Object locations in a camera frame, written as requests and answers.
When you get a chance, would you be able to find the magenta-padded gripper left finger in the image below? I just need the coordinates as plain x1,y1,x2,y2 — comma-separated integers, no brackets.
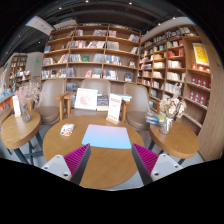
40,143,92,186

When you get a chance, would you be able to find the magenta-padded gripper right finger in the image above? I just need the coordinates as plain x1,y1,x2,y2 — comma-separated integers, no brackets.
131,143,184,186

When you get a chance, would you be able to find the white and orange computer mouse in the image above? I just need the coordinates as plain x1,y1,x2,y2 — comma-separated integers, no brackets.
59,123,75,137

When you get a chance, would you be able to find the pink-blue gradient mouse pad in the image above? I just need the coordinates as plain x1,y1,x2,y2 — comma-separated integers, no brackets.
81,124,133,150

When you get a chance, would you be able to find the round wooden side table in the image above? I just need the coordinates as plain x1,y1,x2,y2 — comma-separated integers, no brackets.
0,108,13,127
148,120,200,166
0,109,44,166

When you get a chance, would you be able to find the glass vase with cream flowers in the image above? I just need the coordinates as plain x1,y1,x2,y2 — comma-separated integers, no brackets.
158,83,188,136

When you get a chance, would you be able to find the pile of blue books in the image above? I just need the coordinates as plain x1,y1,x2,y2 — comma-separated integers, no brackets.
145,111,166,127

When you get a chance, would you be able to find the beige armchair with wooden arms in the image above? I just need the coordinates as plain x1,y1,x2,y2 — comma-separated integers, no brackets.
34,78,69,126
121,82,161,132
63,78,113,118

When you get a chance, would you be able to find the white picture board, red print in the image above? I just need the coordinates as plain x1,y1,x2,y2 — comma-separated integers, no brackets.
74,87,99,111

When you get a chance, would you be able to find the white sign on wooden stand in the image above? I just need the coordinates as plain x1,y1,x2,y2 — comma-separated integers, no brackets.
105,93,123,126

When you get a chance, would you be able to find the dark book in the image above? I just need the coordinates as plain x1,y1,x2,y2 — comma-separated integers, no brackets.
96,94,110,112

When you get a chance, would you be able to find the light blue book stack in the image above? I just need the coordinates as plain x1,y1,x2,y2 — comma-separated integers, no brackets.
114,93,133,103

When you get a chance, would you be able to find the glass vase with pink flowers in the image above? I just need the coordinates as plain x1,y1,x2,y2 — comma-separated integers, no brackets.
17,79,43,124

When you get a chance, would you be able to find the small white card stand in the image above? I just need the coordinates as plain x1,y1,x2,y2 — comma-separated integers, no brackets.
11,94,22,118

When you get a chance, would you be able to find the orange display counter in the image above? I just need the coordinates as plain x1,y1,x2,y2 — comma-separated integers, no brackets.
0,93,16,113

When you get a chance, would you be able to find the tall wooden bookshelf unit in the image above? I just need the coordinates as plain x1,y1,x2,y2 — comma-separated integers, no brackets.
136,24,224,163

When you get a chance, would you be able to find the wide wooden bookshelf unit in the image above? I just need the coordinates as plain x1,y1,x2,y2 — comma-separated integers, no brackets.
40,23,143,94

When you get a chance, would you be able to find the small distant wooden bookshelf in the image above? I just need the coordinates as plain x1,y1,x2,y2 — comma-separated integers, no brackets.
8,54,28,93

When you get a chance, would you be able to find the white hanging ceiling panel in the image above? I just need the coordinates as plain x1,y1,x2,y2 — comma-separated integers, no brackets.
24,15,55,37

